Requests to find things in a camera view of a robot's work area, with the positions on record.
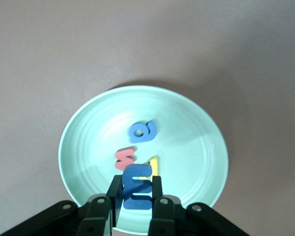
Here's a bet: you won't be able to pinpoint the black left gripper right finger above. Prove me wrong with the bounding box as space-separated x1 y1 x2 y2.
148 175 251 236

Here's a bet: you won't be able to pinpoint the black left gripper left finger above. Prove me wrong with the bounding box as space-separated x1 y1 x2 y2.
0 175 122 236

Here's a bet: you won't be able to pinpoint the yellow foam letter p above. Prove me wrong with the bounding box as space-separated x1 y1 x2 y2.
140 156 159 180

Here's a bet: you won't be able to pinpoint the blue foam letter m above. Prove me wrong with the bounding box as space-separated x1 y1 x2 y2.
121 163 153 210

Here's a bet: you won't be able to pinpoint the red foam letter w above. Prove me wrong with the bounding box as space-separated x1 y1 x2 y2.
114 147 136 171

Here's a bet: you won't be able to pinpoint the blue foam letter g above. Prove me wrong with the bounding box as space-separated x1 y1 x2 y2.
127 118 159 144

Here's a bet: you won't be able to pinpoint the green round plate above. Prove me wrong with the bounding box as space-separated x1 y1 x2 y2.
58 85 229 234

